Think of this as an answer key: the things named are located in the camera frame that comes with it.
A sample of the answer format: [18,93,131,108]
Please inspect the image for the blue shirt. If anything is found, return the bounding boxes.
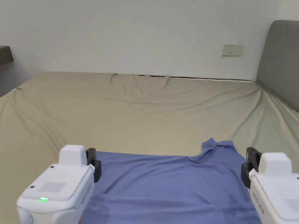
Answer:
[80,137,263,224]

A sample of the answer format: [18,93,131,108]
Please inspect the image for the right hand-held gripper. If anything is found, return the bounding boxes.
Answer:
[240,147,299,224]

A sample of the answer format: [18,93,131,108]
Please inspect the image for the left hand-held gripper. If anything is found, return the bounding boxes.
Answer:
[16,144,102,224]

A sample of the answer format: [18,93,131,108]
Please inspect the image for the dark grey shelf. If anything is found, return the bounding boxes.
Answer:
[0,45,15,64]

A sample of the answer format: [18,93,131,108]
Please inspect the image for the white wall socket panel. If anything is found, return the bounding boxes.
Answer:
[222,44,245,57]

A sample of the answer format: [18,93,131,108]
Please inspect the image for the bed with beige sheet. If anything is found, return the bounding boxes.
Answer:
[0,72,299,224]

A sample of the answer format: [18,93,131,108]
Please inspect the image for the grey padded headboard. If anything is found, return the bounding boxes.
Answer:
[255,20,299,115]

